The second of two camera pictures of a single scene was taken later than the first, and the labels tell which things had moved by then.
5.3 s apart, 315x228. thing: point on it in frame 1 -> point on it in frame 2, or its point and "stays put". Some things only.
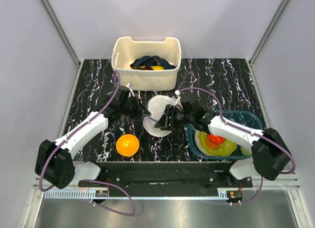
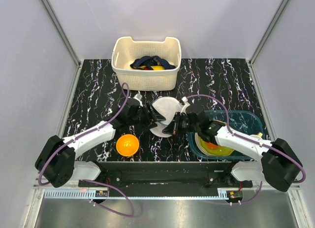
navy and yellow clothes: (152, 63) stays put
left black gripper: (144, 112) -> (147, 125)
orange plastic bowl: (127, 145) stays put
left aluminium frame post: (59, 28) stays put
